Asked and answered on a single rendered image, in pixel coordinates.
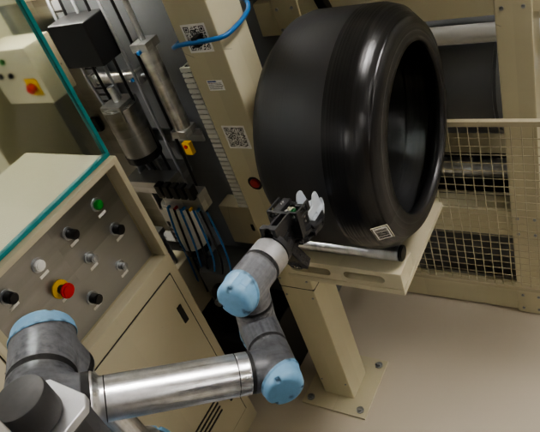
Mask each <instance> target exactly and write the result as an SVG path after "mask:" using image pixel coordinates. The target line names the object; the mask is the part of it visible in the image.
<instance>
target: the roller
mask: <svg viewBox="0 0 540 432"><path fill-rule="evenodd" d="M298 247H299V248H300V249H305V250H312V251H319V252H326V253H333V254H340V255H353V256H360V257H367V258H374V259H381V260H388V261H403V260H404V259H405V256H406V247H405V246H404V245H402V244H400V245H398V246H395V247H392V248H386V249H367V248H359V247H352V246H344V245H337V244H329V243H315V242H311V241H309V242H307V243H304V244H303V245H302V244H299V245H298Z"/></svg>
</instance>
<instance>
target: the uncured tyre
mask: <svg viewBox="0 0 540 432"><path fill-rule="evenodd" d="M446 137H447V93H446V83H445V76H444V70H443V65H442V60H441V54H440V51H439V48H438V45H437V43H436V40H435V36H434V34H433V33H432V31H431V30H430V28H429V26H428V25H427V24H426V23H425V22H424V21H423V20H422V19H421V18H420V17H419V16H418V15H416V14H415V13H414V12H413V11H412V10H411V9H410V8H408V7H407V6H405V5H404V4H401V3H392V2H388V1H383V2H375V3H361V4H354V5H346V6H339V7H332V8H324V9H315V10H312V11H310V12H308V13H307V14H304V15H301V16H299V17H298V18H296V19H295V20H294V21H293V22H291V23H290V24H289V25H288V26H287V28H286V29H285V30H284V32H282V34H281V35H280V36H279V39H278V40H277V42H276V43H275V45H274V47H273V48H272V50H271V51H270V53H269V55H268V57H267V60H266V62H265V63H264V66H263V69H262V71H261V76H260V79H259V82H258V86H257V89H256V95H255V105H254V116H253V141H254V151H255V162H256V166H257V170H258V174H259V178H260V180H261V185H262V188H263V189H264V192H265V194H266V196H267V198H268V200H269V202H270V204H271V205H272V204H273V203H274V202H275V201H276V200H277V198H278V197H279V198H280V200H282V199H283V198H290V199H291V201H296V194H297V192H298V191H299V190H302V192H303V194H304V195H305V197H306V199H308V200H309V201H310V200H311V196H312V193H313V192H314V191H315V192H316V193H317V194H318V196H319V197H322V199H323V201H324V210H325V211H324V216H325V217H324V225H323V227H322V228H321V230H320V231H319V232H318V233H317V234H316V236H313V237H312V238H311V239H310V241H311V242H315V243H329V244H337V245H344V246H352V247H359V248H367V249H386V248H392V247H395V246H398V245H400V244H401V243H402V242H404V241H405V240H406V239H407V238H408V237H410V236H411V235H412V234H413V233H415V232H416V231H417V230H418V229H419V228H420V227H421V226H422V225H423V223H424V221H425V220H426V218H427V217H428V215H429V212H430V210H431V208H432V206H433V203H434V201H435V197H436V193H437V190H438V187H439V183H440V180H441V172H442V166H443V161H444V155H445V147H446ZM381 225H388V226H389V228H390V229H391V231H392V232H393V234H394V236H395V237H390V238H387V239H383V240H380V241H378V240H377V239H376V237H375V235H374V234H373V233H372V231H371V230H370V229H372V228H375V227H378V226H381Z"/></svg>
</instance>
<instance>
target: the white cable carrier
mask: <svg viewBox="0 0 540 432"><path fill-rule="evenodd" d="M188 66H189V64H188V62H186V64H184V66H182V67H181V68H179V69H180V71H181V73H182V75H183V78H185V79H184V80H185V83H188V84H187V88H189V93H192V95H191V97H192V99H194V103H195V104H196V105H195V107H196V109H198V110H197V111H198V113H199V114H200V118H201V119H202V122H203V123H204V127H205V129H206V132H207V133H208V137H209V138H211V139H210V141H211V142H213V144H212V145H213V147H214V151H215V152H216V155H217V157H218V159H219V161H220V164H221V165H222V169H223V170H224V174H226V175H225V176H226V178H228V179H227V181H228V183H229V184H230V186H231V190H232V193H233V194H234V196H235V198H236V201H237V203H238V206H239V207H248V205H247V203H246V200H245V199H244V196H243V193H242V190H241V189H240V186H239V184H238V182H237V179H236V177H235V174H234V172H233V170H232V168H231V164H230V162H229V160H228V158H227V156H226V153H225V150H224V148H223V146H222V143H221V141H220V138H219V136H218V133H217V131H216V129H215V127H214V125H213V121H212V119H211V117H210V115H209V112H208V110H207V107H206V105H205V104H204V103H205V102H204V100H203V98H202V96H201V93H200V90H199V88H198V86H197V84H196V83H195V78H192V77H193V74H192V72H191V69H190V67H188ZM190 72H191V73H190Z"/></svg>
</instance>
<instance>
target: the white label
mask: <svg viewBox="0 0 540 432"><path fill-rule="evenodd" d="M370 230H371V231H372V233H373V234H374V235H375V237H376V239H377V240H378V241H380V240H383V239H387V238H390V237H395V236H394V234H393V232H392V231H391V229H390V228H389V226H388V225H381V226H378V227H375V228H372V229H370Z"/></svg>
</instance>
